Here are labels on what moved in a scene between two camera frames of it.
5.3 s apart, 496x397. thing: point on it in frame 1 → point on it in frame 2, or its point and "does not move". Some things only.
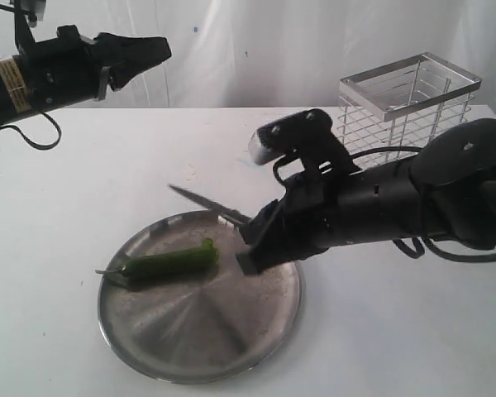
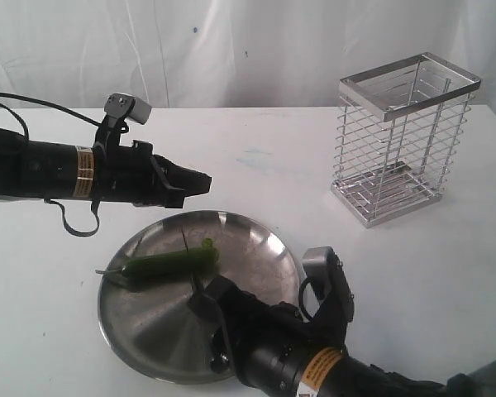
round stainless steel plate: (203, 324) does not move
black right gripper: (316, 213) → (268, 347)
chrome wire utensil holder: (408, 102) does not move
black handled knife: (229, 214) → (197, 292)
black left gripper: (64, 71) → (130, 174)
